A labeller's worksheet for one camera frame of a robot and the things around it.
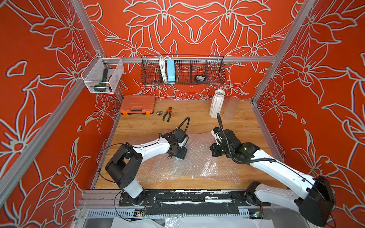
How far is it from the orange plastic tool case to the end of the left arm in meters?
0.44

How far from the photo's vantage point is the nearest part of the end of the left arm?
2.15 ft

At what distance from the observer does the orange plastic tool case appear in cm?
109
